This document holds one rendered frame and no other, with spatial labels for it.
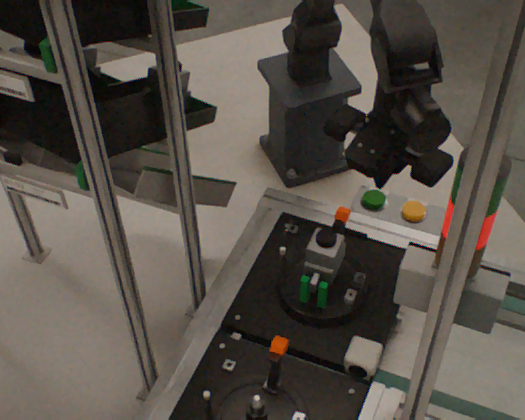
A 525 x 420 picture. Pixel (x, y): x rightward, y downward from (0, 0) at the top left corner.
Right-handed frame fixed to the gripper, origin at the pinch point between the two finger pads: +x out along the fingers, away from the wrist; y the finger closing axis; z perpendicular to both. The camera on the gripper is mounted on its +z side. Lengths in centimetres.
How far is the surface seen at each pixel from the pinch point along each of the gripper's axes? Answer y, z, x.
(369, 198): -5.3, -7.6, 15.1
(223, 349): -5.5, 30.6, 16.7
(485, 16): -69, -213, 105
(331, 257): 1.8, 15.1, 4.7
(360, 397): 14.8, 25.0, 16.3
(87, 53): -40.5, 18.2, -12.0
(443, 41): -74, -187, 106
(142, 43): -21.4, 24.7, -25.4
